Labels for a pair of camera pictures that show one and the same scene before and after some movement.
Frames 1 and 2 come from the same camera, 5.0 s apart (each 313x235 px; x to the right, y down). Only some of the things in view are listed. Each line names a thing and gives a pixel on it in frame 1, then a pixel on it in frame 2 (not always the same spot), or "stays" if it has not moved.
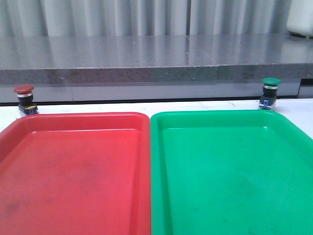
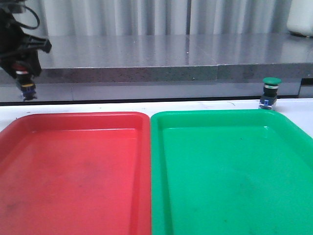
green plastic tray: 230,172 stays
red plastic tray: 82,173 stays
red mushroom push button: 25,98 → 26,81
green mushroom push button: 270,89 stays
